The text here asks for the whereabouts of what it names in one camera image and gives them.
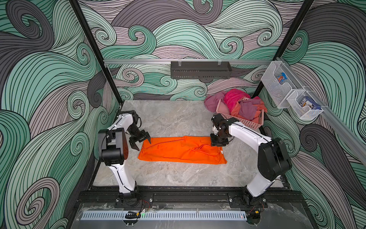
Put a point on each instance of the blue white small box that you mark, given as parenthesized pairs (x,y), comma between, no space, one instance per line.
(308,101)

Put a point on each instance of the clear plastic bin lower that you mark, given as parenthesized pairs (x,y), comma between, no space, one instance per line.
(304,113)

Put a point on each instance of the clear plastic bin upper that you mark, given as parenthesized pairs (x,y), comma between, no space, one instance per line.
(278,92)

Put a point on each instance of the aluminium right wall rail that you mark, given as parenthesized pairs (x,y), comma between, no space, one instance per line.
(344,133)

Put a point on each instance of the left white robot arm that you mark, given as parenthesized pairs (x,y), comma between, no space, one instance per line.
(113,146)

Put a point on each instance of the black corner frame post left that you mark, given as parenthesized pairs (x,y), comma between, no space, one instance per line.
(90,38)

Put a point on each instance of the coral salmon t-shirt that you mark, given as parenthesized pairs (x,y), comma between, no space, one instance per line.
(235,111)

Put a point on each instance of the aluminium back wall rail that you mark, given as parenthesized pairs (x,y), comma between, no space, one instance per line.
(168,61)

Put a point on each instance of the pink perforated plastic basket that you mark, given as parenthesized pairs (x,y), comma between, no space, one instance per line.
(224,111)

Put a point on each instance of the aluminium wall rail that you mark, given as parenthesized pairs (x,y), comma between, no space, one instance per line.
(168,61)
(344,133)

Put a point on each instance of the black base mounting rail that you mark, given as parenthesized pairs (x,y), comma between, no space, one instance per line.
(159,197)

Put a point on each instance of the magenta pink t-shirt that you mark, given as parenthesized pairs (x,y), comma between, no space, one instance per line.
(233,96)

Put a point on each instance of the clear plastic bin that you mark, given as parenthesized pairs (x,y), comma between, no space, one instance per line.
(278,92)
(304,113)

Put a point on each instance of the black corner frame post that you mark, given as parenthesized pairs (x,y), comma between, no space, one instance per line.
(293,14)
(90,38)

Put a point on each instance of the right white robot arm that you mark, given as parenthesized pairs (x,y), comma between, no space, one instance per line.
(273,158)

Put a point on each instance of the black corner frame post right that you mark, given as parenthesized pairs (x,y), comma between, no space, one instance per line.
(293,14)

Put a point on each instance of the red blue small item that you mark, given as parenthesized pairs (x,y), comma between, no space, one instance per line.
(282,78)

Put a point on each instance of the orange t-shirt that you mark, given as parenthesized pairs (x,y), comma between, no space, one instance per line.
(184,149)

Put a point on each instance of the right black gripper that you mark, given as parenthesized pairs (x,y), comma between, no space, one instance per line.
(215,142)

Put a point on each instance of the mauve purple t-shirt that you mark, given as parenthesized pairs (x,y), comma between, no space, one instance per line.
(211,101)
(250,109)

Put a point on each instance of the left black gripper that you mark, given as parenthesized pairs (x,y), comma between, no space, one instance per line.
(144,136)

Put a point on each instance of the black perforated wall tray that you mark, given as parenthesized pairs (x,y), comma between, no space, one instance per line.
(205,72)

